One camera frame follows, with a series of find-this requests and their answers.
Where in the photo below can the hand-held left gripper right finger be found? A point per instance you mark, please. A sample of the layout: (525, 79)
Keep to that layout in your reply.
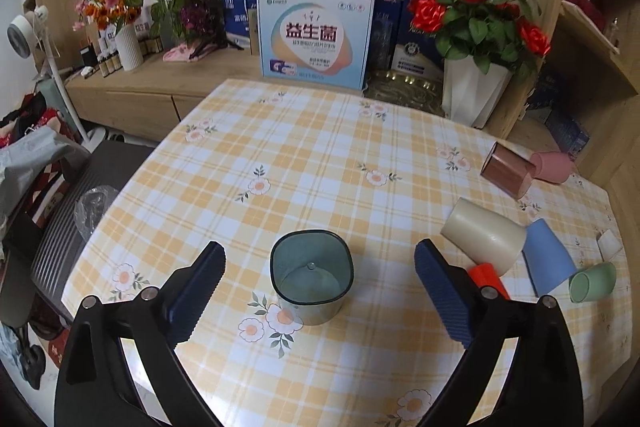
(446, 302)

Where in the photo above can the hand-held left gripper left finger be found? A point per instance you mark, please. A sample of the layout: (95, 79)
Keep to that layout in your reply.
(197, 289)

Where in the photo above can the teal square cup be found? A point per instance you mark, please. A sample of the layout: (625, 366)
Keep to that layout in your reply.
(310, 279)

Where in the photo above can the red cup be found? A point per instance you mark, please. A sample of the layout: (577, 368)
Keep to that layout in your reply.
(489, 279)

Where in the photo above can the cream cup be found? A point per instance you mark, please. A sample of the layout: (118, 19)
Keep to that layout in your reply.
(482, 237)

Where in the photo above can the blue cup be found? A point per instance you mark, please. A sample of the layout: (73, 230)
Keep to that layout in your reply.
(547, 259)

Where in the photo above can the brown translucent cup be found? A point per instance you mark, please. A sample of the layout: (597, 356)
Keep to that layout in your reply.
(507, 174)

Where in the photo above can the green cup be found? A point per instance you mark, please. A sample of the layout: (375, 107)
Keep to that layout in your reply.
(592, 283)

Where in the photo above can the pink cup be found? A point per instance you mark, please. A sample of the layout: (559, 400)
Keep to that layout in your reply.
(552, 166)

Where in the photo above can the dark chair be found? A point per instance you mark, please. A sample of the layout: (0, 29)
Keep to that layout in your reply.
(75, 217)

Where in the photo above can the wooden sideboard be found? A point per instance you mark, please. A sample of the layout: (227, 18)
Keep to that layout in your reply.
(135, 94)

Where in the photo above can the white faceted vase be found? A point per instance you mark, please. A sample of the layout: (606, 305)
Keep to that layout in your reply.
(472, 92)

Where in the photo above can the pile of clothes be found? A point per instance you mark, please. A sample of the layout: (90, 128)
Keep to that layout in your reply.
(30, 152)

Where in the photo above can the row of small bottles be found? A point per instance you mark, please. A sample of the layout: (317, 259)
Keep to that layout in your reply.
(107, 59)

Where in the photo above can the white ribbed vase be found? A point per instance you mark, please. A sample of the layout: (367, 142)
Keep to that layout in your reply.
(129, 47)

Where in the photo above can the dark blue gift box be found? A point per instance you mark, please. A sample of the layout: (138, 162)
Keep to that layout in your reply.
(417, 42)

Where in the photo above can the white and blue box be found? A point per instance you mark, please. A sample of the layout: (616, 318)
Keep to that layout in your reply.
(316, 38)

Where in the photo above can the white standing fan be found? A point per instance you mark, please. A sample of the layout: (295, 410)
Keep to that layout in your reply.
(40, 52)

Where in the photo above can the red rose bouquet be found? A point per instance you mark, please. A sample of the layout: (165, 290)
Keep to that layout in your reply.
(475, 9)

